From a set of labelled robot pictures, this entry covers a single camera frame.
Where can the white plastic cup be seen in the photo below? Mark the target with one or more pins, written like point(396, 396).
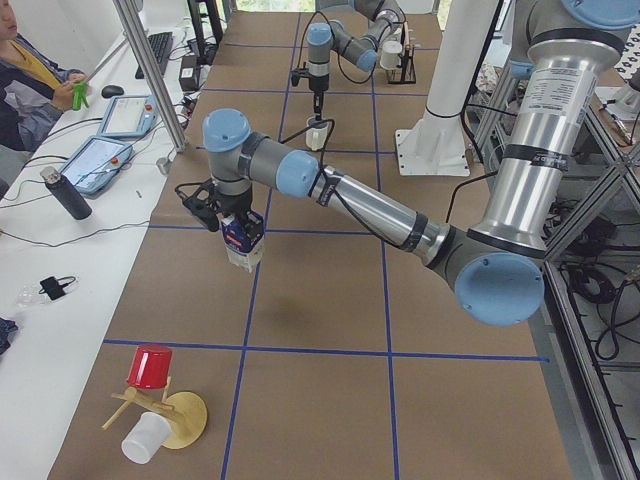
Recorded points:
point(146, 437)

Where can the lower teach pendant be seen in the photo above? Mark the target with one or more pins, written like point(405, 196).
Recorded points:
point(96, 163)

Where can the red plastic cup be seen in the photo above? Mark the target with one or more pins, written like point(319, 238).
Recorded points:
point(150, 367)

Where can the white mug grey interior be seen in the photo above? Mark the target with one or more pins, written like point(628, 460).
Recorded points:
point(316, 134)

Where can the black water bottle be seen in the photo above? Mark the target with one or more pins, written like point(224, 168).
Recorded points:
point(66, 194)

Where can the upper teach pendant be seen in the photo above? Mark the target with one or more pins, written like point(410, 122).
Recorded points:
point(128, 117)

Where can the milk carton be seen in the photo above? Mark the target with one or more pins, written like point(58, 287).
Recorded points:
point(241, 251)

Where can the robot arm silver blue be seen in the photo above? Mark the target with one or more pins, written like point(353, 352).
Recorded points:
point(323, 38)

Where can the black keyboard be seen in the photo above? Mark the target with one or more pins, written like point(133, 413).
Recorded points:
point(161, 45)

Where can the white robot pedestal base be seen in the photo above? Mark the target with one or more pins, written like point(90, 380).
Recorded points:
point(435, 145)

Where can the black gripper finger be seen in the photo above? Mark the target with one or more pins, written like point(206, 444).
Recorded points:
point(250, 222)
point(316, 113)

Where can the black wire cup rack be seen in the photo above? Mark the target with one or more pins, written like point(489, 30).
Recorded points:
point(405, 74)

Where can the aluminium frame post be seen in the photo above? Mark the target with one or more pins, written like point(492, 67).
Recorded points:
point(137, 38)

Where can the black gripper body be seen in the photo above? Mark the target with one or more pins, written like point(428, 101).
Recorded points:
point(235, 205)
point(317, 85)

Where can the white cup on rack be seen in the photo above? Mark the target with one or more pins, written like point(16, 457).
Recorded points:
point(390, 55)

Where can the seated person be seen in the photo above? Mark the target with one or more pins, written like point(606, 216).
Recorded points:
point(35, 91)

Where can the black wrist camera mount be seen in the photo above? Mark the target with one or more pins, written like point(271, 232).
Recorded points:
point(296, 75)

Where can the teach pendant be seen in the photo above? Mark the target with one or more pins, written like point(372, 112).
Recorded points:
point(128, 117)
point(96, 163)

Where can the black computer mouse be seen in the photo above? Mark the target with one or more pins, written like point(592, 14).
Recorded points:
point(110, 91)

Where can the wooden stand with round base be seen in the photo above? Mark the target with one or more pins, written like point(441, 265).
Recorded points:
point(185, 411)

